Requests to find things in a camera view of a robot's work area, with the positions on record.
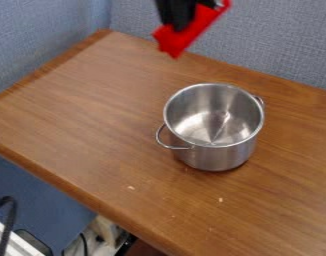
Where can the white ribbed device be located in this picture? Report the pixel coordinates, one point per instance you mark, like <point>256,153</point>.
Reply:
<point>23,244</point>

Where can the white clutter under table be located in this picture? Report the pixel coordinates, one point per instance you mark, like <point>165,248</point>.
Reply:
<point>102,239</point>

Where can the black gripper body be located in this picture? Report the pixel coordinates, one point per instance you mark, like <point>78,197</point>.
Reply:
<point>212,3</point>

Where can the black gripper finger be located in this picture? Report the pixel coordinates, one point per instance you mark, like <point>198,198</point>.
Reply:
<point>165,10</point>
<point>184,13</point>

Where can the red rectangular block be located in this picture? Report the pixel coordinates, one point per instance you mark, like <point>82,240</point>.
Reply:
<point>174,42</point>

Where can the stainless steel pot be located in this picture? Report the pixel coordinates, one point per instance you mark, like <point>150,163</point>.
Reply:
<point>212,123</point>

